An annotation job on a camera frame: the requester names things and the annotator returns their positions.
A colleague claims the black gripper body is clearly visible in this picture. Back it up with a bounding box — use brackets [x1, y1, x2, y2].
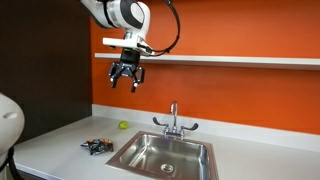
[108, 48, 146, 84]

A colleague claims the black snack packet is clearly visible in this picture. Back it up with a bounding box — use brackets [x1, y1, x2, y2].
[80, 137, 115, 156]

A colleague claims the white rounded robot base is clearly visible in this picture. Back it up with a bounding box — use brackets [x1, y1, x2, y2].
[0, 92, 26, 171]

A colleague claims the green lime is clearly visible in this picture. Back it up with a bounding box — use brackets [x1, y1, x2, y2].
[118, 120, 130, 131]

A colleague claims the stainless steel sink basin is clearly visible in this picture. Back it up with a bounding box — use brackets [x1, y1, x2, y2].
[105, 130, 220, 180]

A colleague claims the dark wood cabinet panel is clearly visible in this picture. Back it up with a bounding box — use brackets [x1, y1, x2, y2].
[0, 0, 94, 145]

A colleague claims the round sink drain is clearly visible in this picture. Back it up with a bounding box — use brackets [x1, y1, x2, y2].
[160, 163, 175, 173]

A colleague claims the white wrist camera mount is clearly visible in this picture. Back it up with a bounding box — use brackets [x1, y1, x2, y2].
[102, 36, 156, 57]

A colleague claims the chrome two-handle faucet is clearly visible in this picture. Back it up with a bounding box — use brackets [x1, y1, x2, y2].
[152, 100, 200, 140]

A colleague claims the long white wall shelf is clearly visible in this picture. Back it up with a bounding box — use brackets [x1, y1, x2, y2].
[94, 52, 320, 71]

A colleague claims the black base cable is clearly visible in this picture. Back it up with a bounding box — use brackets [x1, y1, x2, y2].
[0, 146, 22, 180]

